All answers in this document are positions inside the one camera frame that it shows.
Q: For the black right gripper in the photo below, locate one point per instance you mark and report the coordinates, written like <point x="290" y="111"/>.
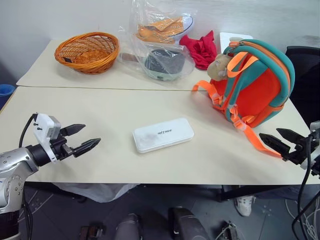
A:
<point x="301" y="153"/>

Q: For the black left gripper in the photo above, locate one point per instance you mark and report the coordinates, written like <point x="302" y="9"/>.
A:
<point x="60" y="150"/>

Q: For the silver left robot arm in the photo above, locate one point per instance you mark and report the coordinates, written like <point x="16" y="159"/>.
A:
<point x="15" y="160"/>

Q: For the orange and teal backpack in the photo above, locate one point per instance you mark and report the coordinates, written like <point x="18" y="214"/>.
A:
<point x="260" y="90"/>

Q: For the white rectangular case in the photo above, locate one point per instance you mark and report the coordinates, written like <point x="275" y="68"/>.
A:
<point x="162" y="135"/>

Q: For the white plastic sheet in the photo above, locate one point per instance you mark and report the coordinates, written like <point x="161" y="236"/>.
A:
<point x="100" y="191"/>

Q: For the black office chair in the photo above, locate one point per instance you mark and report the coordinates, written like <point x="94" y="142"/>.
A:
<point x="305" y="75"/>

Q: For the white sneaker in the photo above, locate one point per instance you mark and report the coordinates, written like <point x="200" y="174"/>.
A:
<point x="243" y="205"/>

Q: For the orange wicker basket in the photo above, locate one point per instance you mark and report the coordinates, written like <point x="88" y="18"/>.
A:
<point x="86" y="53"/>

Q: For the blue round object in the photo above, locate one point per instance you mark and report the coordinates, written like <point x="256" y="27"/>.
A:
<point x="5" y="93"/>

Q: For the beige plush toy figure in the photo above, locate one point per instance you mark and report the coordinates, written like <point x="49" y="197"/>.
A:
<point x="217" y="67"/>

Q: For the grey rounded shape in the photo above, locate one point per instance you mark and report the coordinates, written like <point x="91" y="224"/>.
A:
<point x="127" y="227"/>

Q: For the grey and mint shoe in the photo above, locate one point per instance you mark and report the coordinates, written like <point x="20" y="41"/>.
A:
<point x="163" y="63"/>

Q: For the white flat box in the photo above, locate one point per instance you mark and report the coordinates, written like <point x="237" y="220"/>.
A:
<point x="226" y="40"/>

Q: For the clear plastic bag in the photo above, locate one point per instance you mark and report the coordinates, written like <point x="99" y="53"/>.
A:
<point x="140" y="37"/>

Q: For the red cloth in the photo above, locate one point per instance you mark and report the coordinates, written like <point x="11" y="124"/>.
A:
<point x="202" y="51"/>

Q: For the black rounded shape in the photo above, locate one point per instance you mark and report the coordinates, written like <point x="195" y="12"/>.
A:
<point x="187" y="225"/>

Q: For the orange canvas sneaker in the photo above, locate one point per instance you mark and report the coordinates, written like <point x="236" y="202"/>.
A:
<point x="165" y="28"/>

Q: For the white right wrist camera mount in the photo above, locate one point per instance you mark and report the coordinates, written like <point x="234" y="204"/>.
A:
<point x="315" y="132"/>

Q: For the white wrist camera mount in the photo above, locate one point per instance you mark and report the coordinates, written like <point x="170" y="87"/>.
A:
<point x="315" y="132"/>
<point x="43" y="125"/>

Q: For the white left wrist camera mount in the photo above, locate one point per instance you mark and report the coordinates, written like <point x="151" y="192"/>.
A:
<point x="43" y="125"/>

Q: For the black table frame bar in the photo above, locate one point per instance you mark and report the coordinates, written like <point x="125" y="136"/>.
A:
<point x="250" y="193"/>

